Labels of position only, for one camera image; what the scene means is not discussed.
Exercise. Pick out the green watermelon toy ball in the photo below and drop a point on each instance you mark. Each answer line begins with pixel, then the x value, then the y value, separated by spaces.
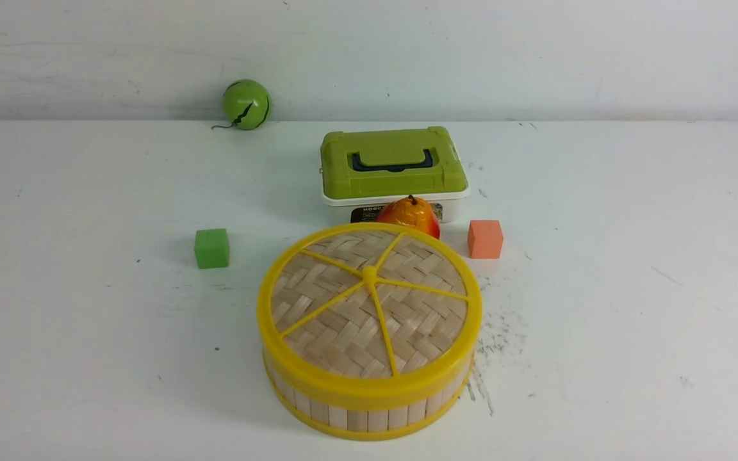
pixel 246 104

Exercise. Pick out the yellow woven bamboo steamer lid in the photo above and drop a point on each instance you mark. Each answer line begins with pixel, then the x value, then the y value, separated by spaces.
pixel 369 316

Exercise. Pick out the green lidded plastic storage box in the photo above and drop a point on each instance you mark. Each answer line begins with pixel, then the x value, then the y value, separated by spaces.
pixel 364 171

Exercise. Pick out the orange foam cube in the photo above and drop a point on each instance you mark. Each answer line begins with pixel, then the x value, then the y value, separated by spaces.
pixel 485 239

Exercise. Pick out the orange toy pear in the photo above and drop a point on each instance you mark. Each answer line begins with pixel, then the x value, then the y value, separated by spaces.
pixel 412 212

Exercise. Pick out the yellow bamboo steamer basket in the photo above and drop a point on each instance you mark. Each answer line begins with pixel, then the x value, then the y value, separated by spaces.
pixel 368 425

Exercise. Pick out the green foam cube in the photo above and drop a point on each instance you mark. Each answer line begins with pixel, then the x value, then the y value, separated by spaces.
pixel 211 248

